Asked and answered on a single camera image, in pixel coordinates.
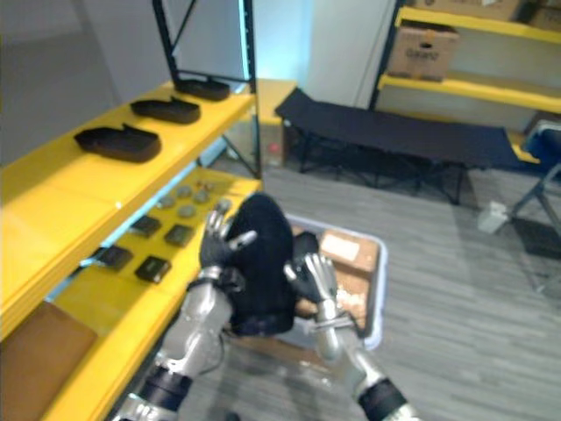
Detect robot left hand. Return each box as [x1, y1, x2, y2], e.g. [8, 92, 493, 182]
[200, 210, 259, 270]

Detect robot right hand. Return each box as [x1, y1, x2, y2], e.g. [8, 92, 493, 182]
[284, 253, 339, 305]

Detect black plastic housing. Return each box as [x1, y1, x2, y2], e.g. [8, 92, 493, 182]
[174, 77, 231, 103]
[130, 96, 202, 125]
[224, 192, 296, 338]
[293, 232, 321, 265]
[74, 123, 163, 165]

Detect yellow shelf rack black uprights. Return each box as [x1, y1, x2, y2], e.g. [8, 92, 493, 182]
[0, 0, 265, 421]

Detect cardboard box with white label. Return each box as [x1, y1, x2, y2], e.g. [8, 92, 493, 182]
[316, 232, 380, 334]

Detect small black square box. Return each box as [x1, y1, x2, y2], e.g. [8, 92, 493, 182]
[134, 255, 174, 284]
[130, 215, 163, 239]
[97, 245, 134, 273]
[163, 224, 196, 248]

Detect pale blue plastic bin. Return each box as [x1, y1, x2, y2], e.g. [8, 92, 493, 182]
[227, 213, 390, 352]

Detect black folding cot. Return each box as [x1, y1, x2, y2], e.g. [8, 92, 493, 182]
[274, 87, 532, 206]

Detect grey folding chair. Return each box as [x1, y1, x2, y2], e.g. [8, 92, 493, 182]
[509, 131, 561, 264]

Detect printed brown cardboard box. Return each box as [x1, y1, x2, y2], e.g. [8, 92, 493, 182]
[387, 21, 461, 83]

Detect yellow storage rack with boxes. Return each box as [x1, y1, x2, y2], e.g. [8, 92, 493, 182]
[369, 0, 561, 166]

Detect blue plastic container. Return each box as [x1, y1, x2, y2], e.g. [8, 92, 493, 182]
[524, 119, 561, 155]

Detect dark brown cardboard box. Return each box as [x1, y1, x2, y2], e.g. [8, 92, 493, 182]
[524, 3, 561, 32]

